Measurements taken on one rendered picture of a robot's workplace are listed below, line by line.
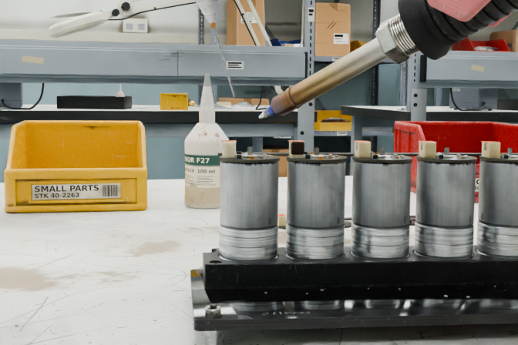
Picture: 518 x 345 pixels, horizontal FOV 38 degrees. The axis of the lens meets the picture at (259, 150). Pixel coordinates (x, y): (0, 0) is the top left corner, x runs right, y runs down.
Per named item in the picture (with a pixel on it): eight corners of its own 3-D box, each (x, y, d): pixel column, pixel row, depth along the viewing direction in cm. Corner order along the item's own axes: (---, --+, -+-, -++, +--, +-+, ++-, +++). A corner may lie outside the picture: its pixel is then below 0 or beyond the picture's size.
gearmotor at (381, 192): (415, 281, 31) (419, 157, 30) (358, 282, 30) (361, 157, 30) (398, 266, 33) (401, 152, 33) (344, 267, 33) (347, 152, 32)
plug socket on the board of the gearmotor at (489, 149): (506, 158, 31) (506, 142, 31) (486, 158, 31) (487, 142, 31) (498, 156, 32) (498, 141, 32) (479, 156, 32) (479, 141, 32)
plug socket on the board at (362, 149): (376, 158, 31) (377, 142, 31) (356, 158, 31) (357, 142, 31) (371, 156, 32) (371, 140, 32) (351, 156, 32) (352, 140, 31)
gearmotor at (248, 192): (281, 283, 30) (283, 157, 30) (220, 284, 30) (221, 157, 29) (273, 268, 32) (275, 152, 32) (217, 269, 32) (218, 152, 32)
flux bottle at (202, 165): (176, 203, 57) (176, 73, 56) (216, 200, 59) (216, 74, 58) (196, 209, 54) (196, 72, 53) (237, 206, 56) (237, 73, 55)
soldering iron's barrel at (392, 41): (271, 127, 28) (416, 48, 24) (257, 89, 28) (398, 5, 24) (294, 125, 29) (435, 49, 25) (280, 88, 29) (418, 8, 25)
